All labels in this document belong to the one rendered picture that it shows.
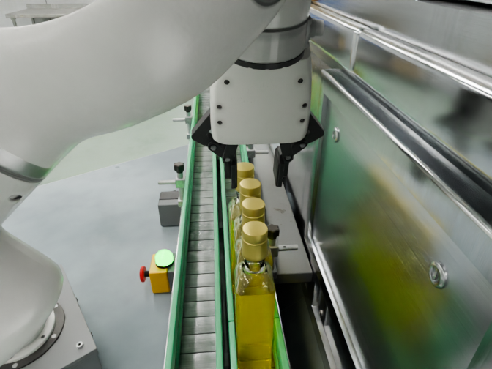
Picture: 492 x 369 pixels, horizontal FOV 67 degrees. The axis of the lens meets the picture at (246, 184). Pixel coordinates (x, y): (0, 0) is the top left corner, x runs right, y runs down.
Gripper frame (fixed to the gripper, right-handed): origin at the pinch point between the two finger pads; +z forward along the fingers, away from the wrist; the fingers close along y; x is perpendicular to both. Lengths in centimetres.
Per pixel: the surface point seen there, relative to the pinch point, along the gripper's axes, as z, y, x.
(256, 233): 8.3, -0.1, 3.5
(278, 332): 27.3, -3.9, 8.7
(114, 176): 71, 46, -73
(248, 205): 10.0, 0.4, -2.9
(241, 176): 13.6, 0.9, -12.6
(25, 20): 202, 290, -549
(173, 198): 55, 20, -46
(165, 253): 46, 19, -20
